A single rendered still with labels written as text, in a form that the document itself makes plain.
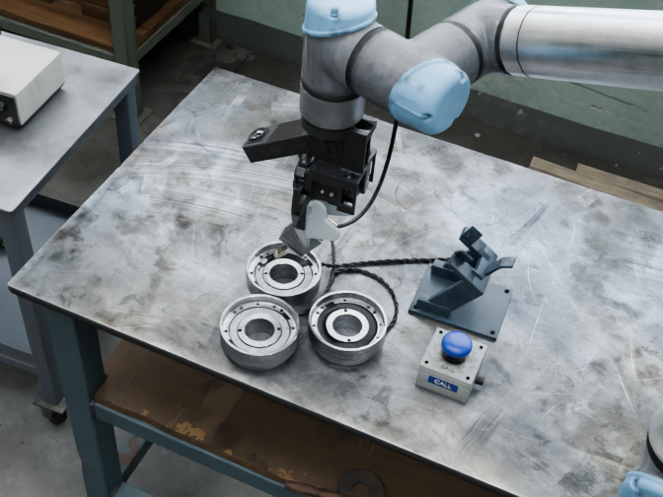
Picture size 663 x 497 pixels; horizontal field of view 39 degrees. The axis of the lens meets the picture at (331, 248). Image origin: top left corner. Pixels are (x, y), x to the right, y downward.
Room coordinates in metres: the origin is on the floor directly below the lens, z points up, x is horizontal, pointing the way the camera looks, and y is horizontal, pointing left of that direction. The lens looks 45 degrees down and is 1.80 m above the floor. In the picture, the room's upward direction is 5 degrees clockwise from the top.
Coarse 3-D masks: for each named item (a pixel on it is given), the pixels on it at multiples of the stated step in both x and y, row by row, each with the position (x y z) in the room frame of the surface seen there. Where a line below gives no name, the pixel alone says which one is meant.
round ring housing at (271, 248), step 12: (264, 252) 0.94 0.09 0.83; (288, 252) 0.95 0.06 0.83; (312, 252) 0.94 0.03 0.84; (252, 264) 0.92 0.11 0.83; (276, 264) 0.92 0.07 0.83; (288, 264) 0.92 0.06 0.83; (252, 276) 0.89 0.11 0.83; (264, 276) 0.90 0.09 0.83; (276, 276) 0.92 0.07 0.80; (288, 276) 0.92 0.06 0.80; (300, 276) 0.90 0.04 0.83; (312, 276) 0.91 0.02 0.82; (252, 288) 0.87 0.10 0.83; (276, 288) 0.88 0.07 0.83; (288, 288) 0.88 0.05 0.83; (312, 288) 0.87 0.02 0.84; (288, 300) 0.85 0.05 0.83; (300, 300) 0.86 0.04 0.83
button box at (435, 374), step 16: (432, 352) 0.78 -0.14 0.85; (480, 352) 0.78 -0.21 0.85; (432, 368) 0.75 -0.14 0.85; (448, 368) 0.75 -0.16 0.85; (464, 368) 0.76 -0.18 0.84; (480, 368) 0.79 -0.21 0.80; (416, 384) 0.75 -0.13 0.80; (432, 384) 0.75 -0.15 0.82; (448, 384) 0.74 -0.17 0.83; (464, 384) 0.73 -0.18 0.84; (480, 384) 0.76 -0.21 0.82; (464, 400) 0.73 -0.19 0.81
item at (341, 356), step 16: (320, 304) 0.85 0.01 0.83; (368, 304) 0.86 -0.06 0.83; (336, 320) 0.84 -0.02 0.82; (352, 320) 0.84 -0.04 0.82; (384, 320) 0.83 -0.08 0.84; (320, 336) 0.80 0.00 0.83; (336, 336) 0.80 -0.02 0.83; (352, 336) 0.80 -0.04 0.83; (384, 336) 0.80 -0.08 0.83; (320, 352) 0.78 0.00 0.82; (336, 352) 0.77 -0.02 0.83; (352, 352) 0.77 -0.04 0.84; (368, 352) 0.78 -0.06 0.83
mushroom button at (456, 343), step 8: (448, 336) 0.78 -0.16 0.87; (456, 336) 0.78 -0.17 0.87; (464, 336) 0.78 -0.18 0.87; (448, 344) 0.77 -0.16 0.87; (456, 344) 0.77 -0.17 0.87; (464, 344) 0.77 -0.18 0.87; (472, 344) 0.77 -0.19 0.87; (448, 352) 0.76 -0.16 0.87; (456, 352) 0.76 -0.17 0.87; (464, 352) 0.76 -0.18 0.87
